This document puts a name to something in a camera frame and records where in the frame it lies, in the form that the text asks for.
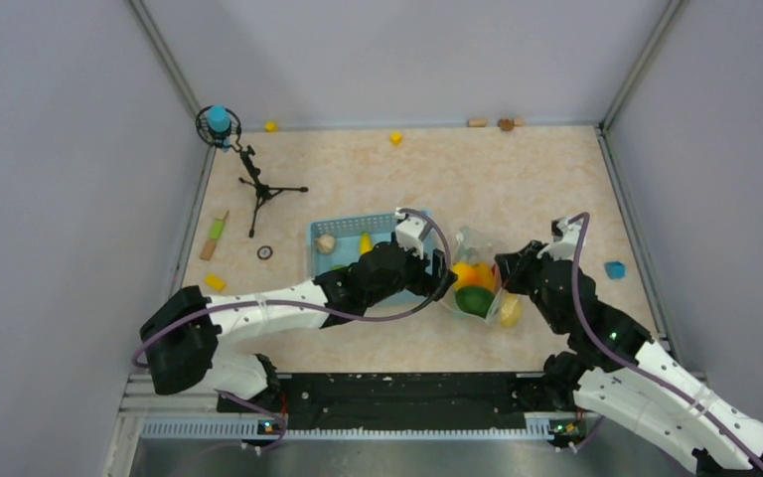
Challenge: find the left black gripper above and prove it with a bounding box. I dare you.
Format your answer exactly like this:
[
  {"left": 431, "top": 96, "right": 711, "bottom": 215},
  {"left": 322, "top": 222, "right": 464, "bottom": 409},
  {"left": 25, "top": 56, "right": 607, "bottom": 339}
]
[{"left": 367, "top": 232, "right": 457, "bottom": 306}]

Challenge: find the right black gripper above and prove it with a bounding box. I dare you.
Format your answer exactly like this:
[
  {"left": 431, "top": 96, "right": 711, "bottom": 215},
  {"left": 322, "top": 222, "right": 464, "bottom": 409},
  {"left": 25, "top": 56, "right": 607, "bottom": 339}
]
[{"left": 494, "top": 239, "right": 565, "bottom": 334}]

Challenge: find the light blue plastic basket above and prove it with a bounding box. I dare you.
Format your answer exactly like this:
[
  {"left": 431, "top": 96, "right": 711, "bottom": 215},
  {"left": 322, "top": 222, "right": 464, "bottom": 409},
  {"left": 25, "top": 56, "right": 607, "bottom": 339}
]
[{"left": 306, "top": 212, "right": 397, "bottom": 277}]

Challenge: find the green lime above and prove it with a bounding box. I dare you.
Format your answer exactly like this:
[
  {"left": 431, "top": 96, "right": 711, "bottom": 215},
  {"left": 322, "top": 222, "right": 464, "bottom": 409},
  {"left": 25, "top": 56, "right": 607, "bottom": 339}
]
[{"left": 454, "top": 285, "right": 495, "bottom": 318}]

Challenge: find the clear zip top bag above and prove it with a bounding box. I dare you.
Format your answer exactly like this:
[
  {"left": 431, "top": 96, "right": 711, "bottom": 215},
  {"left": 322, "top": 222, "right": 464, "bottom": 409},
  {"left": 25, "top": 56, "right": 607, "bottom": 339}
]
[{"left": 441, "top": 227, "right": 523, "bottom": 329}]

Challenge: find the orange yellow mango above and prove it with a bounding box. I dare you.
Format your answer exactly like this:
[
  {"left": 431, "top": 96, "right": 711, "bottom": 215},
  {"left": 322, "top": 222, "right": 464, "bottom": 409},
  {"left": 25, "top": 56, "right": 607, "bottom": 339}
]
[{"left": 473, "top": 262, "right": 496, "bottom": 291}]

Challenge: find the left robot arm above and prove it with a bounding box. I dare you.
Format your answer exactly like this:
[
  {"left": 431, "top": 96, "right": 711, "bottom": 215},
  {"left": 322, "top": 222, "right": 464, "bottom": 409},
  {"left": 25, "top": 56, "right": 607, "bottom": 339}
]
[{"left": 134, "top": 241, "right": 457, "bottom": 411}]

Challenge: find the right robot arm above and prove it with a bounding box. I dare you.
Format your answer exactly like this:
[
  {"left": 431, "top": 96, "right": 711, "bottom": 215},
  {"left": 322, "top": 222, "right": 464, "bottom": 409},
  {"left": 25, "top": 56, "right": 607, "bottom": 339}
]
[{"left": 495, "top": 240, "right": 763, "bottom": 476}]

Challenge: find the yellow banana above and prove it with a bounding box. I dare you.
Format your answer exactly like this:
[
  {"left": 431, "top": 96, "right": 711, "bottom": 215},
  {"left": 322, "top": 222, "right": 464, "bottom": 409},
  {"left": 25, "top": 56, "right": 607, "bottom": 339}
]
[{"left": 359, "top": 233, "right": 374, "bottom": 255}]

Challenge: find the beige garlic bulb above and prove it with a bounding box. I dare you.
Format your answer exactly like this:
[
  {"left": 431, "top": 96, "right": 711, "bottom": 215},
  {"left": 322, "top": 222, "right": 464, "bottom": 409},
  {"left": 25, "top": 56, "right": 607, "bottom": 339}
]
[{"left": 314, "top": 234, "right": 337, "bottom": 254}]

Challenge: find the blue small block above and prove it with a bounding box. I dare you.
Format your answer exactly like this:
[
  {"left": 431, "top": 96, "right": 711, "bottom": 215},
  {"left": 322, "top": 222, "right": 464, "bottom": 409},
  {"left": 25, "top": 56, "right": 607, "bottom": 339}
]
[{"left": 604, "top": 260, "right": 627, "bottom": 280}]

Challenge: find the orange potato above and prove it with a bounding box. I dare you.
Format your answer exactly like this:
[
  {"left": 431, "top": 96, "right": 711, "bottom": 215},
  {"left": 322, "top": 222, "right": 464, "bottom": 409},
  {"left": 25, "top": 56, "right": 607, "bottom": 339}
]
[{"left": 451, "top": 262, "right": 481, "bottom": 291}]

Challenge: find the yellow block left side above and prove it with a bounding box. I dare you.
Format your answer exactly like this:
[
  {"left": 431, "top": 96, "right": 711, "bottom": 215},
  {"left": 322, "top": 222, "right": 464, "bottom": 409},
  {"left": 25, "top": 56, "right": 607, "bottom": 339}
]
[{"left": 204, "top": 273, "right": 227, "bottom": 292}]

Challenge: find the green wooden stick toy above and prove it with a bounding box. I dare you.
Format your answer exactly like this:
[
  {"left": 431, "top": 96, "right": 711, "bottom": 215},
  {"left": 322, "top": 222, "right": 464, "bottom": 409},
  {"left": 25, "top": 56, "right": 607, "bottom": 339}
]
[{"left": 199, "top": 209, "right": 229, "bottom": 261}]

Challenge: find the yellow cube on table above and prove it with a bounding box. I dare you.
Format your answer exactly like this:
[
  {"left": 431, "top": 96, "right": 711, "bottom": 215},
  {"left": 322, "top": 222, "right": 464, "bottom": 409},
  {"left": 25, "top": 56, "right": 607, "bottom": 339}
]
[{"left": 388, "top": 132, "right": 402, "bottom": 145}]

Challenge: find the blue microphone on tripod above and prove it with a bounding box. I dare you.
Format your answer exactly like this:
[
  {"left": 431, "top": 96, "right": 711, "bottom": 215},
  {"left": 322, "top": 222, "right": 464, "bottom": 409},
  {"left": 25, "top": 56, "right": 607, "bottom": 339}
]
[{"left": 195, "top": 105, "right": 309, "bottom": 239}]

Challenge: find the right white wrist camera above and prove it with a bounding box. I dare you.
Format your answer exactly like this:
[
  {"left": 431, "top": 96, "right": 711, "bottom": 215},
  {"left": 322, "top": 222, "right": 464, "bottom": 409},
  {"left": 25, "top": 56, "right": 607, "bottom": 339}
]
[{"left": 544, "top": 218, "right": 584, "bottom": 260}]

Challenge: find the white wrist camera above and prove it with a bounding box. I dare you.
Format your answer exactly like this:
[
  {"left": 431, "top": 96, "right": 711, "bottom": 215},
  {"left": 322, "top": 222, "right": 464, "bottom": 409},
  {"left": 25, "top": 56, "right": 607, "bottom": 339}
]
[
  {"left": 393, "top": 209, "right": 431, "bottom": 259},
  {"left": 544, "top": 218, "right": 584, "bottom": 260}
]

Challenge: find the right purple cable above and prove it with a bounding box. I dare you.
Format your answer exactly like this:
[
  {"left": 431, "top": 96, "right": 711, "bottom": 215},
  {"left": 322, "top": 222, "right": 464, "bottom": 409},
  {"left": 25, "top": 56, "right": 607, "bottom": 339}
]
[{"left": 566, "top": 212, "right": 763, "bottom": 477}]

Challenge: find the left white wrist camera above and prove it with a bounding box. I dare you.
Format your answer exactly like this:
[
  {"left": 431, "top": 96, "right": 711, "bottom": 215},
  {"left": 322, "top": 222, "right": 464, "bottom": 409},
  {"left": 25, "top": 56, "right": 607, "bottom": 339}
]
[{"left": 393, "top": 209, "right": 431, "bottom": 259}]

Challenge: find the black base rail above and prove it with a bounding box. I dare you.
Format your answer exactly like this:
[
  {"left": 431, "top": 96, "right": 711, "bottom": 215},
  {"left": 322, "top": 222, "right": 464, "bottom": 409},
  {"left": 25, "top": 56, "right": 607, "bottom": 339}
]
[{"left": 253, "top": 372, "right": 580, "bottom": 431}]

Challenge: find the brown nut at wall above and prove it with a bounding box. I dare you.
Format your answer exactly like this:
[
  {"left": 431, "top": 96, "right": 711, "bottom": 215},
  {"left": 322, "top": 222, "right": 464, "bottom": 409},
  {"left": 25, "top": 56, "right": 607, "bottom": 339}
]
[{"left": 497, "top": 118, "right": 516, "bottom": 132}]

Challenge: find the cork at wall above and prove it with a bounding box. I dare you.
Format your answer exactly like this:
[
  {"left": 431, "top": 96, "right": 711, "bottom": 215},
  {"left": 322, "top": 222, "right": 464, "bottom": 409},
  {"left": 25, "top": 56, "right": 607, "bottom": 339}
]
[{"left": 467, "top": 117, "right": 489, "bottom": 128}]

